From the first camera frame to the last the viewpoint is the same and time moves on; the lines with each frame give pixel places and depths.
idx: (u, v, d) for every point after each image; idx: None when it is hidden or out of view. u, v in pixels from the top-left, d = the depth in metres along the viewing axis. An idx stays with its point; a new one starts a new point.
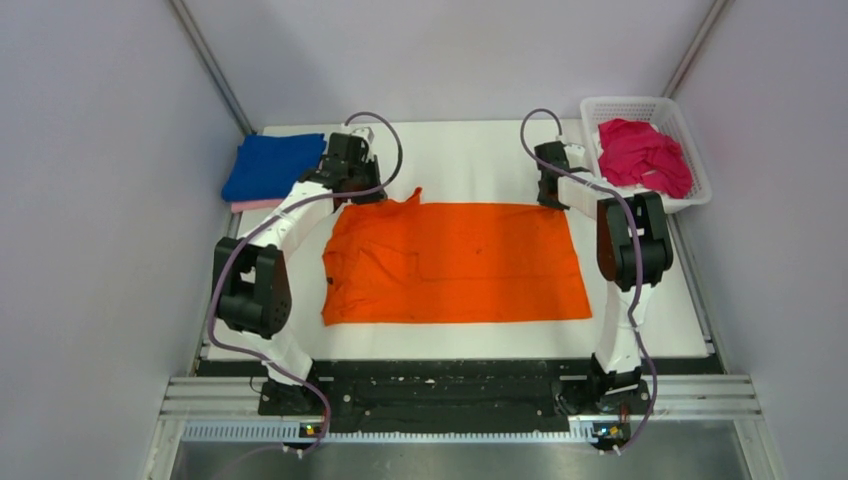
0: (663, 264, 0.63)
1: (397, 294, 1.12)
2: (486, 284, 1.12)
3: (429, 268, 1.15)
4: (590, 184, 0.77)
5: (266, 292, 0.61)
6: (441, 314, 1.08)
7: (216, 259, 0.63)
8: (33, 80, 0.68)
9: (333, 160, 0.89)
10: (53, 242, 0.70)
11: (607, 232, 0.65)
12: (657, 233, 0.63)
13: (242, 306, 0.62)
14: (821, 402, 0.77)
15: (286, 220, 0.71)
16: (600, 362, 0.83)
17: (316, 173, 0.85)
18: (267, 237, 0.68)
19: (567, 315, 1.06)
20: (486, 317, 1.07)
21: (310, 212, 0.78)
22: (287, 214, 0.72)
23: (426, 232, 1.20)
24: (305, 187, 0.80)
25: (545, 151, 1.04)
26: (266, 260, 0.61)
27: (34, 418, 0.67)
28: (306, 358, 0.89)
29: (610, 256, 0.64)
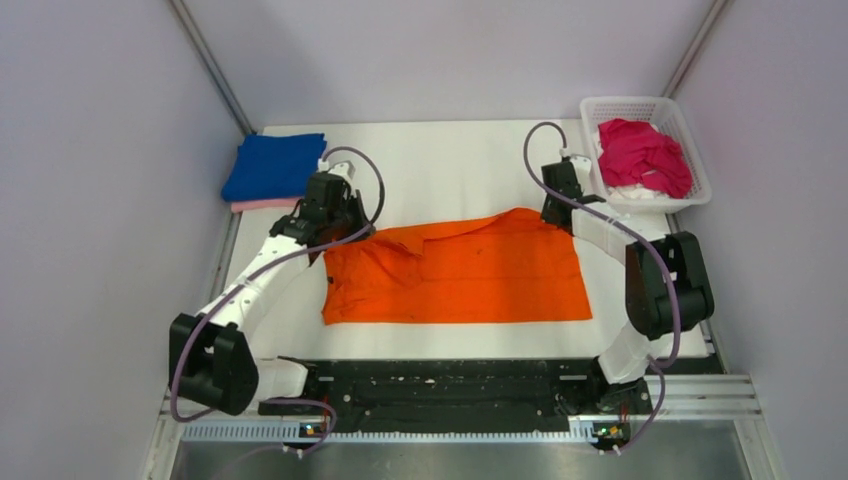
0: (704, 310, 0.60)
1: (397, 294, 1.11)
2: (485, 285, 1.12)
3: (429, 269, 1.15)
4: (612, 221, 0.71)
5: (223, 377, 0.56)
6: (440, 314, 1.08)
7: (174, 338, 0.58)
8: (33, 77, 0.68)
9: (309, 209, 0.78)
10: (53, 239, 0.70)
11: (638, 281, 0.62)
12: (694, 279, 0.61)
13: (201, 387, 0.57)
14: (821, 402, 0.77)
15: (250, 291, 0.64)
16: (602, 368, 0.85)
17: (291, 223, 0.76)
18: (228, 313, 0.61)
19: (567, 316, 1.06)
20: (484, 316, 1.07)
21: (281, 275, 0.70)
22: (253, 282, 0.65)
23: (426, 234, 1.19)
24: (277, 243, 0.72)
25: (554, 174, 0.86)
26: (222, 344, 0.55)
27: (34, 416, 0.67)
28: (296, 371, 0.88)
29: (644, 308, 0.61)
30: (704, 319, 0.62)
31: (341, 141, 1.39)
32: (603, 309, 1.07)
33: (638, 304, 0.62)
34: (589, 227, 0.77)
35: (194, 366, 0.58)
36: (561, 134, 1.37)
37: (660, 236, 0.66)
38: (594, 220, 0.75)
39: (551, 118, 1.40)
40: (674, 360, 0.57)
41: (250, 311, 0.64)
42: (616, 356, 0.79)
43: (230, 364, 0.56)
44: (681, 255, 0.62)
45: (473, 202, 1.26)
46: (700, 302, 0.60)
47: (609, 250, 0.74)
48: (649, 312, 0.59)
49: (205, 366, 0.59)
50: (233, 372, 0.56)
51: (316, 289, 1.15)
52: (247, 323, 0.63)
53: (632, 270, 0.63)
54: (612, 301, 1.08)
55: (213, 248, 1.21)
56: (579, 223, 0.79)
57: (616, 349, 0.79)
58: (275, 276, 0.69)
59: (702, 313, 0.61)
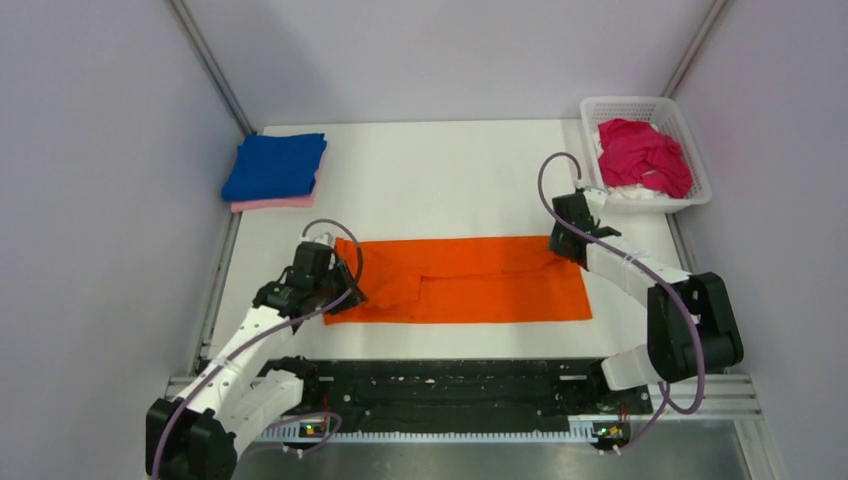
0: (732, 355, 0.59)
1: (391, 295, 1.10)
2: (485, 285, 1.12)
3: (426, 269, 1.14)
4: (630, 259, 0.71)
5: (200, 466, 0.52)
6: (438, 314, 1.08)
7: (148, 426, 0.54)
8: (34, 76, 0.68)
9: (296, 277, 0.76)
10: (53, 238, 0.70)
11: (661, 328, 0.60)
12: (721, 325, 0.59)
13: (178, 474, 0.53)
14: (822, 402, 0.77)
15: (230, 372, 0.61)
16: (603, 367, 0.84)
17: (275, 291, 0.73)
18: (206, 398, 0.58)
19: (567, 317, 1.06)
20: (482, 315, 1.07)
21: (263, 350, 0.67)
22: (233, 363, 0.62)
23: (426, 239, 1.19)
24: (259, 315, 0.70)
25: (566, 206, 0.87)
26: (199, 432, 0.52)
27: (35, 416, 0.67)
28: (293, 386, 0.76)
29: (667, 356, 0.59)
30: (731, 364, 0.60)
31: (341, 141, 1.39)
32: (603, 309, 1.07)
33: (661, 352, 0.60)
34: (605, 262, 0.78)
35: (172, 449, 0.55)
36: (561, 135, 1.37)
37: (682, 274, 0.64)
38: (610, 255, 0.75)
39: (551, 118, 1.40)
40: (698, 410, 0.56)
41: (231, 392, 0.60)
42: (623, 369, 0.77)
43: (205, 454, 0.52)
44: (705, 298, 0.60)
45: (473, 203, 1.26)
46: (727, 349, 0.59)
47: (628, 288, 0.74)
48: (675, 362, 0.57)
49: (182, 446, 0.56)
50: (208, 462, 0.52)
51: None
52: (226, 408, 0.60)
53: (655, 316, 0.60)
54: (612, 303, 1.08)
55: (213, 247, 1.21)
56: (593, 257, 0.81)
57: (624, 366, 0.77)
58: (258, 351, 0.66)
59: (729, 360, 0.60)
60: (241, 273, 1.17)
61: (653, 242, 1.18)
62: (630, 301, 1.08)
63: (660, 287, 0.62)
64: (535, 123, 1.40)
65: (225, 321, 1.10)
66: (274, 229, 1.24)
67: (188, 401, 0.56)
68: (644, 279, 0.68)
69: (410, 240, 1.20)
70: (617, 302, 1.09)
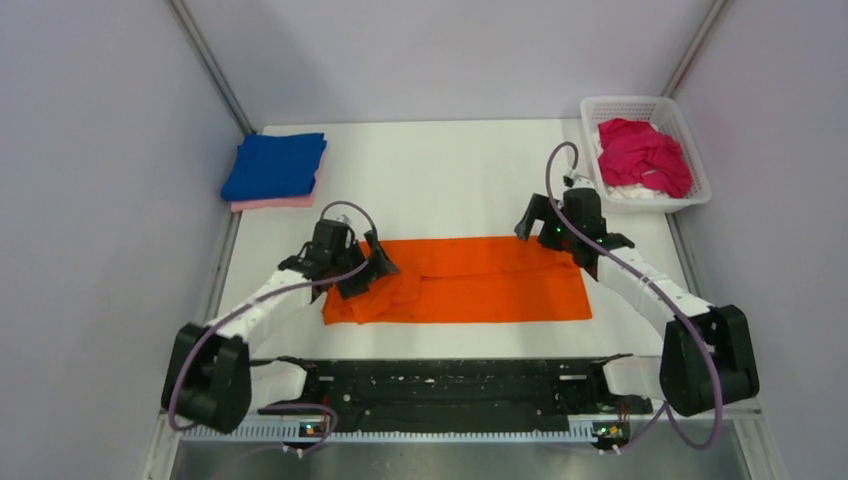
0: (747, 391, 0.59)
1: (391, 294, 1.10)
2: (484, 284, 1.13)
3: (424, 267, 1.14)
4: (645, 281, 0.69)
5: (220, 389, 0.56)
6: (439, 313, 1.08)
7: (178, 347, 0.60)
8: (35, 75, 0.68)
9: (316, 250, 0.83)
10: (51, 238, 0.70)
11: (678, 364, 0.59)
12: (740, 361, 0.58)
13: (193, 402, 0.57)
14: (821, 402, 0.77)
15: (257, 310, 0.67)
16: (605, 371, 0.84)
17: (298, 261, 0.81)
18: (235, 327, 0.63)
19: (567, 317, 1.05)
20: (481, 311, 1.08)
21: (284, 304, 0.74)
22: (260, 303, 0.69)
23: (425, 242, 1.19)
24: (284, 275, 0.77)
25: (579, 206, 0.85)
26: (227, 353, 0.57)
27: (36, 415, 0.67)
28: (297, 373, 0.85)
29: (684, 391, 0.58)
30: (747, 397, 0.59)
31: (341, 141, 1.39)
32: (602, 309, 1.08)
33: (675, 385, 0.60)
34: (617, 279, 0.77)
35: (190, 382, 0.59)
36: (561, 135, 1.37)
37: (704, 305, 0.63)
38: (624, 272, 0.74)
39: (551, 118, 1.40)
40: (709, 449, 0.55)
41: (256, 329, 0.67)
42: (627, 377, 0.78)
43: (228, 376, 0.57)
44: (725, 333, 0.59)
45: (474, 202, 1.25)
46: (743, 383, 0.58)
47: (640, 309, 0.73)
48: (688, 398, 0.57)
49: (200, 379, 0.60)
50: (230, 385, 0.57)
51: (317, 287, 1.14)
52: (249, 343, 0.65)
53: (673, 350, 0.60)
54: (612, 302, 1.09)
55: (213, 247, 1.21)
56: (605, 268, 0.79)
57: (630, 374, 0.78)
58: (282, 300, 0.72)
59: (745, 392, 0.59)
60: (241, 272, 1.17)
61: (653, 242, 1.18)
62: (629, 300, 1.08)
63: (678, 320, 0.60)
64: (535, 122, 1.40)
65: None
66: (275, 229, 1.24)
67: (218, 327, 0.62)
68: (660, 307, 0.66)
69: (409, 242, 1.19)
70: (615, 301, 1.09)
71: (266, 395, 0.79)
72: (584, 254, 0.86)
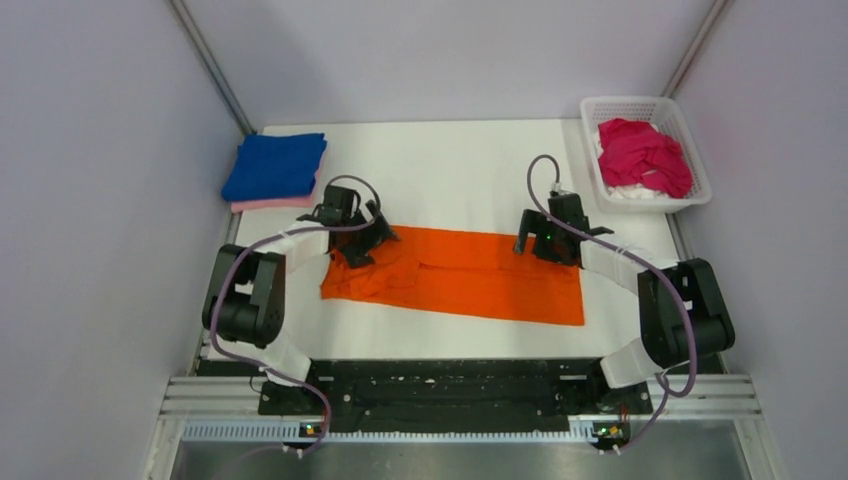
0: (723, 339, 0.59)
1: (385, 278, 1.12)
2: (475, 279, 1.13)
3: (420, 256, 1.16)
4: (620, 250, 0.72)
5: (264, 294, 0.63)
6: (430, 304, 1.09)
7: (218, 264, 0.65)
8: (34, 78, 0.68)
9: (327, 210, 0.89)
10: (51, 241, 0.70)
11: (652, 311, 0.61)
12: (711, 306, 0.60)
13: (237, 313, 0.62)
14: (821, 402, 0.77)
15: (288, 241, 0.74)
16: (602, 367, 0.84)
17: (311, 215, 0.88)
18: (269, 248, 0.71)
19: (563, 321, 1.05)
20: (470, 307, 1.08)
21: (306, 243, 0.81)
22: (289, 234, 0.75)
23: (429, 233, 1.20)
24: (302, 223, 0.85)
25: (563, 205, 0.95)
26: (269, 262, 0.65)
27: (37, 415, 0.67)
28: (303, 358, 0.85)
29: (660, 339, 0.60)
30: (725, 350, 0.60)
31: (341, 141, 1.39)
32: (603, 309, 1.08)
33: (654, 337, 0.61)
34: (598, 258, 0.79)
35: (230, 299, 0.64)
36: (561, 135, 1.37)
37: (672, 261, 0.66)
38: (601, 250, 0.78)
39: (552, 118, 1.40)
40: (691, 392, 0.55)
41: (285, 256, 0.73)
42: (622, 365, 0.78)
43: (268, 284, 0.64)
44: (694, 283, 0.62)
45: (474, 203, 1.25)
46: (719, 333, 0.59)
47: (622, 283, 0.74)
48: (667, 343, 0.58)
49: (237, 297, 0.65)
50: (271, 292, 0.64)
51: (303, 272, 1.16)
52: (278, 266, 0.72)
53: (647, 302, 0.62)
54: (612, 302, 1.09)
55: (213, 248, 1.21)
56: (589, 254, 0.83)
57: (623, 363, 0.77)
58: (306, 237, 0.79)
59: (722, 343, 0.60)
60: None
61: (653, 242, 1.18)
62: (629, 300, 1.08)
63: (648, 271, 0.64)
64: (535, 123, 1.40)
65: None
66: (275, 230, 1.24)
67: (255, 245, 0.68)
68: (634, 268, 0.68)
69: (414, 230, 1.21)
70: (614, 301, 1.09)
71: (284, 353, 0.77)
72: (575, 248, 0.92)
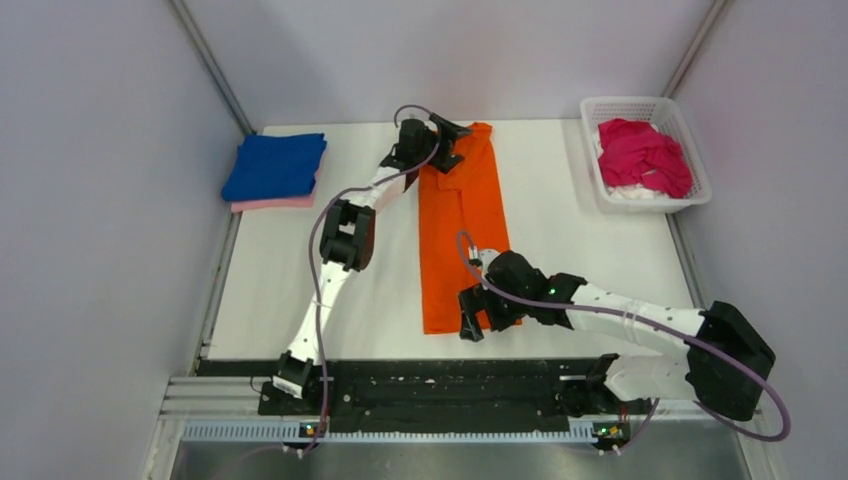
0: (766, 365, 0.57)
1: (438, 178, 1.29)
2: (448, 232, 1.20)
3: (467, 189, 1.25)
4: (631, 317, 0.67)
5: (360, 238, 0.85)
6: (423, 231, 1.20)
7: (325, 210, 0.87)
8: (33, 78, 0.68)
9: (403, 147, 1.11)
10: (49, 241, 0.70)
11: (716, 382, 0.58)
12: (749, 342, 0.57)
13: (342, 247, 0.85)
14: (821, 402, 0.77)
15: (376, 192, 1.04)
16: (609, 385, 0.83)
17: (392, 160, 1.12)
18: None
19: (447, 325, 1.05)
20: (423, 241, 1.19)
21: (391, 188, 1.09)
22: (377, 188, 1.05)
23: (480, 190, 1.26)
24: (385, 170, 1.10)
25: (512, 274, 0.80)
26: (364, 216, 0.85)
27: (36, 415, 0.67)
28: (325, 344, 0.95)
29: (733, 401, 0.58)
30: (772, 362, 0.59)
31: (341, 141, 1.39)
32: None
33: (720, 399, 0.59)
34: (595, 323, 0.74)
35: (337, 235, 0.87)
36: (561, 135, 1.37)
37: (697, 315, 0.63)
38: (603, 317, 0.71)
39: (551, 118, 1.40)
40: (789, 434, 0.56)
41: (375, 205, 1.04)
42: (639, 387, 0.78)
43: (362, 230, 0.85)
44: (727, 329, 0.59)
45: None
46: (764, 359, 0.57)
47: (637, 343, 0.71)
48: (745, 405, 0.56)
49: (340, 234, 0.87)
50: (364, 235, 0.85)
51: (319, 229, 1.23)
52: None
53: (705, 374, 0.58)
54: None
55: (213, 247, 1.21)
56: (579, 320, 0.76)
57: (640, 383, 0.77)
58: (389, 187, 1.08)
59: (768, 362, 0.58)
60: (241, 273, 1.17)
61: (653, 242, 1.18)
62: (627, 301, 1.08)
63: (692, 345, 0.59)
64: (535, 123, 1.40)
65: (226, 322, 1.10)
66: (274, 229, 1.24)
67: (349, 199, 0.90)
68: (662, 337, 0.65)
69: (467, 182, 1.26)
70: None
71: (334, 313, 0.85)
72: (551, 314, 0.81)
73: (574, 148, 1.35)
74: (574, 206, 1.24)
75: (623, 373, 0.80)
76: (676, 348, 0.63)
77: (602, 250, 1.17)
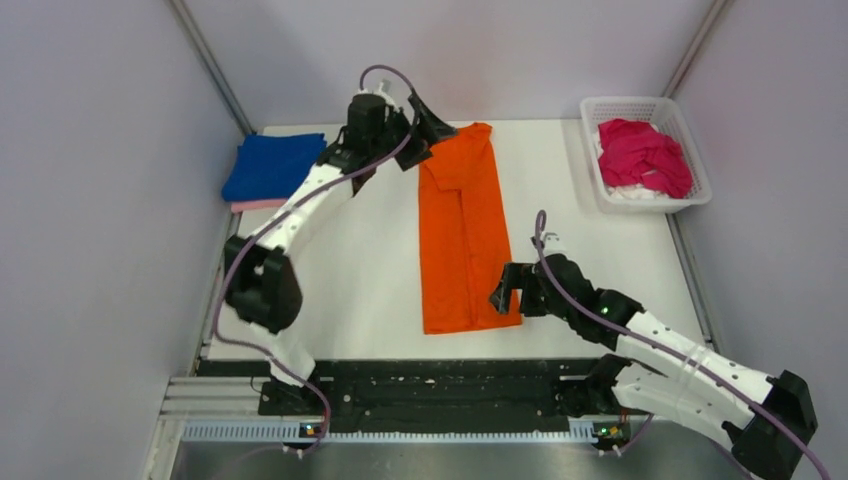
0: None
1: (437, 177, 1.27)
2: (451, 232, 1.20)
3: (466, 189, 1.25)
4: (695, 366, 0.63)
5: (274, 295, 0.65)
6: (423, 231, 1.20)
7: (227, 255, 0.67)
8: (34, 78, 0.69)
9: (354, 133, 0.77)
10: (50, 242, 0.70)
11: (767, 452, 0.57)
12: (807, 415, 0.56)
13: (251, 304, 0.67)
14: (822, 403, 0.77)
15: (296, 217, 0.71)
16: (618, 393, 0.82)
17: (336, 154, 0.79)
18: (278, 236, 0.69)
19: (449, 325, 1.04)
20: (424, 241, 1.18)
21: (326, 202, 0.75)
22: (297, 208, 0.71)
23: (483, 191, 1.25)
24: (321, 172, 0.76)
25: (565, 279, 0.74)
26: (271, 265, 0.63)
27: (35, 414, 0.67)
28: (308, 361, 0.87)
29: (773, 467, 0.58)
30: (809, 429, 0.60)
31: None
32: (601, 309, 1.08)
33: (759, 461, 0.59)
34: (645, 357, 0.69)
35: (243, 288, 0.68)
36: (561, 135, 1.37)
37: (766, 382, 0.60)
38: (662, 354, 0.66)
39: (551, 118, 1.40)
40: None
41: (295, 236, 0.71)
42: (649, 404, 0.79)
43: (274, 285, 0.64)
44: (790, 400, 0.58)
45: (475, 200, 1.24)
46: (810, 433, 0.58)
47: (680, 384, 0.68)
48: (784, 473, 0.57)
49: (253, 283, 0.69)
50: (277, 289, 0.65)
51: None
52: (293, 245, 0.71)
53: (763, 443, 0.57)
54: None
55: (213, 247, 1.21)
56: (627, 348, 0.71)
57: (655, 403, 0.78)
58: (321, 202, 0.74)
59: None
60: None
61: (653, 242, 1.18)
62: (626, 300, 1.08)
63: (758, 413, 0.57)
64: (535, 123, 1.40)
65: (227, 322, 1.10)
66: None
67: (259, 237, 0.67)
68: (724, 394, 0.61)
69: (466, 182, 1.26)
70: None
71: (288, 353, 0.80)
72: (595, 333, 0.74)
73: (574, 148, 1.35)
74: (575, 206, 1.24)
75: (638, 386, 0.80)
76: (734, 409, 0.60)
77: (601, 250, 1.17)
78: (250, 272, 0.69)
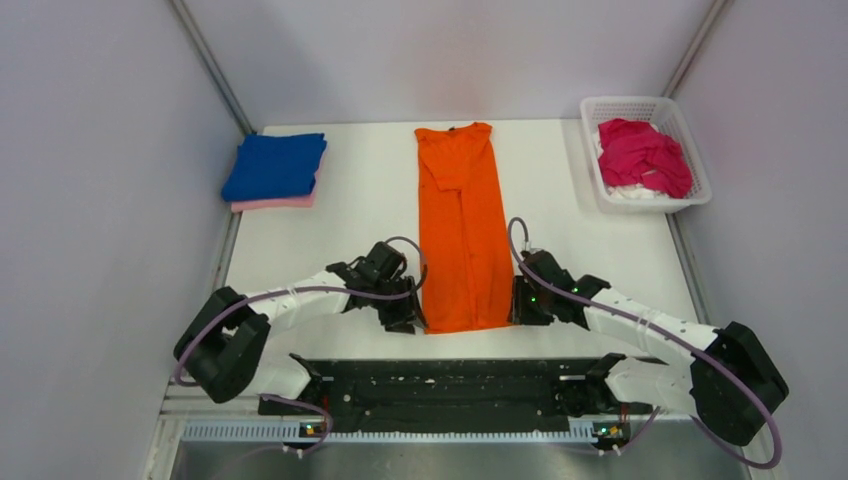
0: (778, 395, 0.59)
1: (437, 177, 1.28)
2: (451, 231, 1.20)
3: (466, 188, 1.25)
4: (643, 322, 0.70)
5: (228, 361, 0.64)
6: (423, 232, 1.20)
7: (210, 307, 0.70)
8: (34, 77, 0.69)
9: (367, 267, 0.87)
10: (48, 240, 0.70)
11: (717, 401, 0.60)
12: (763, 370, 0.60)
13: (204, 363, 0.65)
14: (822, 404, 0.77)
15: (290, 299, 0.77)
16: (612, 385, 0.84)
17: (347, 268, 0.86)
18: (265, 306, 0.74)
19: (447, 324, 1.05)
20: (424, 241, 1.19)
21: (319, 303, 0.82)
22: (297, 292, 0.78)
23: (482, 189, 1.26)
24: (327, 276, 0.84)
25: (540, 267, 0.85)
26: (247, 329, 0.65)
27: (36, 413, 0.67)
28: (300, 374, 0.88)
29: (731, 422, 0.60)
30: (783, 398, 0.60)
31: (341, 141, 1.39)
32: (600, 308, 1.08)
33: (720, 419, 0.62)
34: (611, 326, 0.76)
35: (208, 341, 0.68)
36: (561, 135, 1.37)
37: (711, 333, 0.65)
38: (617, 318, 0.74)
39: (552, 118, 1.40)
40: (779, 462, 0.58)
41: (281, 314, 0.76)
42: (640, 392, 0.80)
43: (238, 347, 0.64)
44: (738, 349, 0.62)
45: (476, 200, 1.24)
46: (774, 390, 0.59)
47: (648, 350, 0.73)
48: (741, 429, 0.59)
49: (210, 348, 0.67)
50: (235, 354, 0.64)
51: (321, 229, 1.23)
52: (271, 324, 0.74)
53: (710, 390, 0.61)
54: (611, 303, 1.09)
55: (213, 247, 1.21)
56: (595, 321, 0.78)
57: (644, 388, 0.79)
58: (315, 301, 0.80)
59: (778, 396, 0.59)
60: (241, 273, 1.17)
61: (654, 242, 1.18)
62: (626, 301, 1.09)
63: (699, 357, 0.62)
64: (535, 123, 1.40)
65: None
66: (274, 230, 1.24)
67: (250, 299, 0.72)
68: (671, 346, 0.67)
69: (466, 180, 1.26)
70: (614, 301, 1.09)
71: (266, 383, 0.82)
72: (570, 310, 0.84)
73: (575, 148, 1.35)
74: (575, 206, 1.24)
75: (627, 374, 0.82)
76: (683, 359, 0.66)
77: (601, 250, 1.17)
78: (217, 335, 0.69)
